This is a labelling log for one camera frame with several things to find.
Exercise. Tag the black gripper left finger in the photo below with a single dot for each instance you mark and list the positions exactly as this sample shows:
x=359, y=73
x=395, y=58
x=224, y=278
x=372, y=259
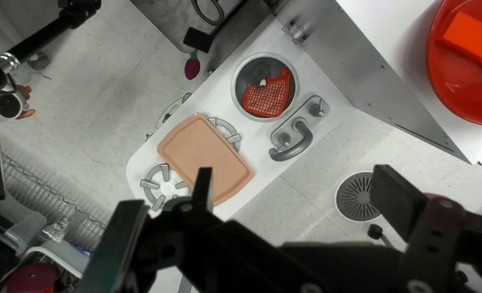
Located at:
x=203, y=187

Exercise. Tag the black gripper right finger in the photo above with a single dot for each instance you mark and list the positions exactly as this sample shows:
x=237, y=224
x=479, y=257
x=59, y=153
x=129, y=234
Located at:
x=398, y=197

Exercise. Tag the grey toy stove burner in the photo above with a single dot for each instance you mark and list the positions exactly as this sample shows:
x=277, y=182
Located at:
x=157, y=187
x=230, y=132

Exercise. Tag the white toy kitchen counter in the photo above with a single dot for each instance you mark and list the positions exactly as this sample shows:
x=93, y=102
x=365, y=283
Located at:
x=316, y=172

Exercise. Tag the grey toy faucet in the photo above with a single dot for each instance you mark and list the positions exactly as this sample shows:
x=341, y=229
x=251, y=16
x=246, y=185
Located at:
x=290, y=143

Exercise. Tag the red plastic bowl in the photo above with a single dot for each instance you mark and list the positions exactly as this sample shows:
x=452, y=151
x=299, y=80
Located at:
x=458, y=91

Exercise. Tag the toy sink strainer red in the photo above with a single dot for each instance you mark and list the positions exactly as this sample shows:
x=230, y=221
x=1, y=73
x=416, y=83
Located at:
x=255, y=65

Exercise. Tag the pink plastic tray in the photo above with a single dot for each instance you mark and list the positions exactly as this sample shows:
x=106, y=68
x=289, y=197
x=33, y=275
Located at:
x=203, y=156

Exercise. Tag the round grey floor drain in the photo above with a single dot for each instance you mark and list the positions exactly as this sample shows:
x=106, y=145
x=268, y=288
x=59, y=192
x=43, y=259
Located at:
x=352, y=195

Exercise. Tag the orange mesh scrubber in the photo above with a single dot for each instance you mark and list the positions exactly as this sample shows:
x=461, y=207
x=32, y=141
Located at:
x=268, y=97

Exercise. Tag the small black rectangular block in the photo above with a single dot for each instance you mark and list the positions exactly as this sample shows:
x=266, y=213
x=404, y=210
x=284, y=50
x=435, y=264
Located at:
x=199, y=39

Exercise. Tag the black moulded case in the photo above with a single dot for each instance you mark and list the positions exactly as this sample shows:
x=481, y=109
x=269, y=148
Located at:
x=165, y=16

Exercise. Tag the orange block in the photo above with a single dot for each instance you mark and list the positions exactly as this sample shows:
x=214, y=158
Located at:
x=474, y=37

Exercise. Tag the black metal pole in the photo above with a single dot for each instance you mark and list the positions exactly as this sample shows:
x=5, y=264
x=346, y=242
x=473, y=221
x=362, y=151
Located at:
x=46, y=29

